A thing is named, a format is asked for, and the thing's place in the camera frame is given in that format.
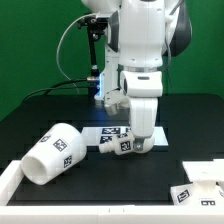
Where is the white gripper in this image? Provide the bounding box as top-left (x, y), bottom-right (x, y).
top-left (130, 98), bottom-right (158, 151)

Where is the white lamp bulb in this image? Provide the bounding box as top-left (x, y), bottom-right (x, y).
top-left (99, 133), bottom-right (155, 155)

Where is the white lamp base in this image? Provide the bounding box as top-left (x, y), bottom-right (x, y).
top-left (170, 159), bottom-right (224, 207)

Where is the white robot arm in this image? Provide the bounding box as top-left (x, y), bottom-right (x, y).
top-left (81, 0), bottom-right (192, 155)

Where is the white lamp shade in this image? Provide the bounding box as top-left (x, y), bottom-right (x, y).
top-left (21, 123), bottom-right (87, 185)

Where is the white marker sheet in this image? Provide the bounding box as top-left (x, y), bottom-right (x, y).
top-left (81, 126), bottom-right (168, 146)

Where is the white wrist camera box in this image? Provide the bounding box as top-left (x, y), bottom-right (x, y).
top-left (121, 71), bottom-right (163, 98)

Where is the black cable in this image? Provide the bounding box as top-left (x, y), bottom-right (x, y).
top-left (22, 79), bottom-right (98, 103)

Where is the black camera on stand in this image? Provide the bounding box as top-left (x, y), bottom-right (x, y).
top-left (77, 14), bottom-right (108, 97)

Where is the grey camera cable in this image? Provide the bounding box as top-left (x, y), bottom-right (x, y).
top-left (56, 13), bottom-right (96, 96)

